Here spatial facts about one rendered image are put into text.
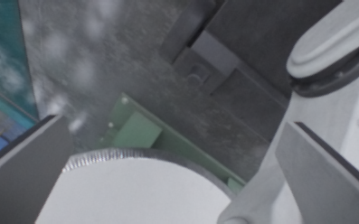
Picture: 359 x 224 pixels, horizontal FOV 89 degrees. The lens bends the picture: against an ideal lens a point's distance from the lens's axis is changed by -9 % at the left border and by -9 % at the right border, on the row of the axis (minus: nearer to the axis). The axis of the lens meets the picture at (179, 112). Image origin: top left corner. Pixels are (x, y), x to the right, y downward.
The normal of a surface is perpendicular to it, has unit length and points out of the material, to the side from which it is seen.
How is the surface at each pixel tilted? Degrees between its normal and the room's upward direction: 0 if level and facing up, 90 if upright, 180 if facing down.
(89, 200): 90
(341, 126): 90
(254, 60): 0
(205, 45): 45
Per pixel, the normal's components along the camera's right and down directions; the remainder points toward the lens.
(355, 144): 0.26, -0.13
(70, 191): 0.48, -0.44
